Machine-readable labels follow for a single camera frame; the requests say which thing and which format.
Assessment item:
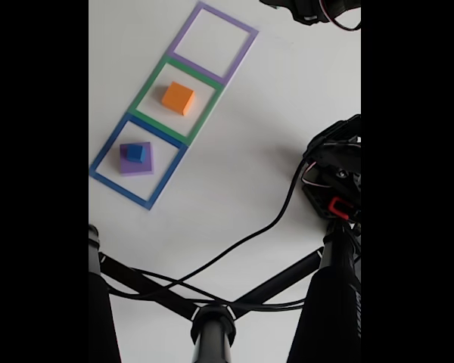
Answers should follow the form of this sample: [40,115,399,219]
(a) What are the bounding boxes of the purple square frame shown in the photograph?
[167,1,259,86]

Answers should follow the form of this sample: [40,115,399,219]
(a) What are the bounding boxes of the orange block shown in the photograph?
[161,81,196,116]

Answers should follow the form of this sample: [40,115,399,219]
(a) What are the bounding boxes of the blue square frame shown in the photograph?
[89,113,189,211]

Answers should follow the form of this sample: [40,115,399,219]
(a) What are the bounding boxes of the green square frame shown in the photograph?
[127,55,225,147]

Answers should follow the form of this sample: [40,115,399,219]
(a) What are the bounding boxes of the large purple block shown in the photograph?
[119,141,154,178]

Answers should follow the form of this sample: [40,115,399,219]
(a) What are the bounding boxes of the black tripod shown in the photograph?
[89,222,362,363]

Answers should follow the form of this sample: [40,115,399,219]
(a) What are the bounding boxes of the small blue cube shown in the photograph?
[125,143,146,164]

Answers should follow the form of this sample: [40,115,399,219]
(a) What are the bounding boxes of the black cable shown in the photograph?
[101,264,309,313]
[105,158,313,299]

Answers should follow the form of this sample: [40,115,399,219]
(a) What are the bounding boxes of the red clamp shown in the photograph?
[328,197,355,216]

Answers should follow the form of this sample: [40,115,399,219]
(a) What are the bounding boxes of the servo wire loop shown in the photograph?
[319,0,362,32]

